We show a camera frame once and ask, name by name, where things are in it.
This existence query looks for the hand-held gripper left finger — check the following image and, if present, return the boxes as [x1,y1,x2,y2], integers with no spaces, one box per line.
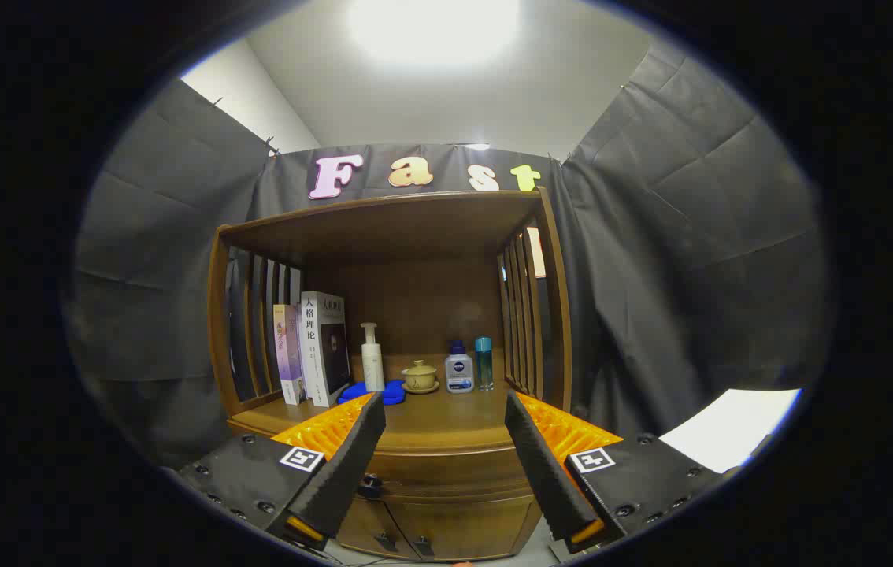
[177,391,387,552]

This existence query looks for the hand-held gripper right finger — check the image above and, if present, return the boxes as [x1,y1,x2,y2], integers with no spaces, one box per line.
[504,390,731,556]

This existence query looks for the brown wooden drawer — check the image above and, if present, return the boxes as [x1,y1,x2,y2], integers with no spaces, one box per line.
[352,447,542,505]

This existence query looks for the wooden cabinet door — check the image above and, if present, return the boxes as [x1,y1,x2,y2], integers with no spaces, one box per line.
[335,498,416,558]
[391,496,543,561]

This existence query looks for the wooden countertop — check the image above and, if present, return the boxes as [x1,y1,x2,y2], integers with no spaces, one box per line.
[228,382,542,458]

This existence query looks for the brown wooden cabinet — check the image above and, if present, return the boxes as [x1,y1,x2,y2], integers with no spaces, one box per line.
[206,187,573,561]

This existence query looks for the blue folded cloth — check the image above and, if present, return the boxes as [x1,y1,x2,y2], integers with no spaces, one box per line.
[336,380,408,406]

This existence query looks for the white pump bottle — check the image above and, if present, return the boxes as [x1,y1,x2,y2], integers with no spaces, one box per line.
[361,322,386,393]

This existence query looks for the yellow lidded teacup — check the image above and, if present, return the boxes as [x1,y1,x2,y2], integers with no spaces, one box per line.
[402,360,441,395]

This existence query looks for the thick white book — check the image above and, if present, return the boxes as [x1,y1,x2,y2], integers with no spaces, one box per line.
[301,291,353,407]

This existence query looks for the teal clear bottle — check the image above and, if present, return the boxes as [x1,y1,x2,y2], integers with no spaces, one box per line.
[474,336,495,391]

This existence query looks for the purple book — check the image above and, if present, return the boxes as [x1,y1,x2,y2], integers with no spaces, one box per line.
[273,304,307,406]

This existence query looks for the white lotion bottle blue cap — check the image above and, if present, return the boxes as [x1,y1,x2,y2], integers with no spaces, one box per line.
[444,340,475,395]

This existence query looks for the white flat panel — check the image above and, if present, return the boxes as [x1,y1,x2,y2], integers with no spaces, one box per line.
[658,388,803,475]

